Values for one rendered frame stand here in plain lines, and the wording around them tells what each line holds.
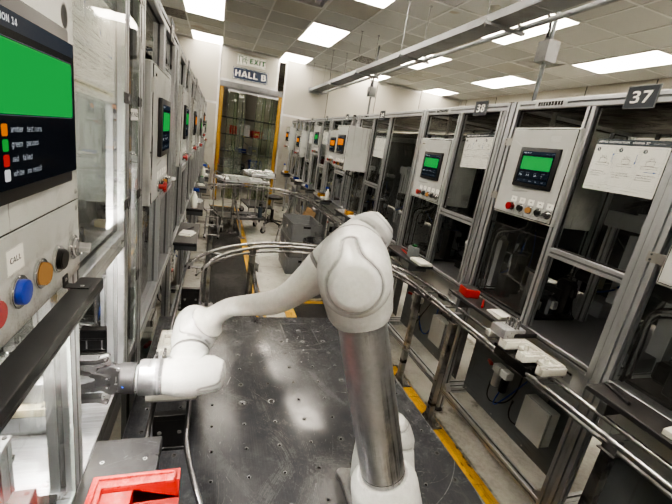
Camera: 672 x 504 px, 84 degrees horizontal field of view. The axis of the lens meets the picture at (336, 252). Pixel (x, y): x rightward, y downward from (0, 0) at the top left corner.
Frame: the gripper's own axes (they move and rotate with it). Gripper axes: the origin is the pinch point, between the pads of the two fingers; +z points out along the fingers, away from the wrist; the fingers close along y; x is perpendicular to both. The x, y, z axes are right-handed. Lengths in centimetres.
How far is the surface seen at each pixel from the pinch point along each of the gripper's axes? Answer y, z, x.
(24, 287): 42, -16, 43
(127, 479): -4.0, -23.2, 26.9
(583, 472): -100, -257, -31
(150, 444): -9.5, -25.3, 12.6
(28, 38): 69, -17, 41
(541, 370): -13, -171, -12
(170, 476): -4.0, -30.9, 27.4
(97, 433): -9.5, -13.3, 7.6
